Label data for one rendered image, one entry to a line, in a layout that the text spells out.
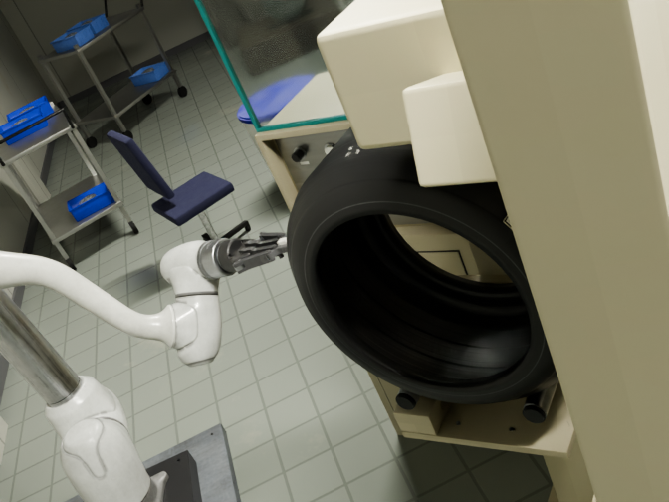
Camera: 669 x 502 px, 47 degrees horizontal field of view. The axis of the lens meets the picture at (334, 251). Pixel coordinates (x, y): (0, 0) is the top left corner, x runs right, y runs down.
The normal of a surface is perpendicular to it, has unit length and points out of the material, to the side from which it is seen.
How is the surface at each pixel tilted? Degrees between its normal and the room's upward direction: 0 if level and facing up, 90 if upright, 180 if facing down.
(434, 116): 72
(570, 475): 90
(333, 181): 46
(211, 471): 0
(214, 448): 0
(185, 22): 90
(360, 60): 90
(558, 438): 0
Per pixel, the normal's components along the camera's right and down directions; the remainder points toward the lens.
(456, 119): -0.53, 0.33
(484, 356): -0.35, -0.79
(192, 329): 0.24, -0.11
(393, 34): -0.44, 0.61
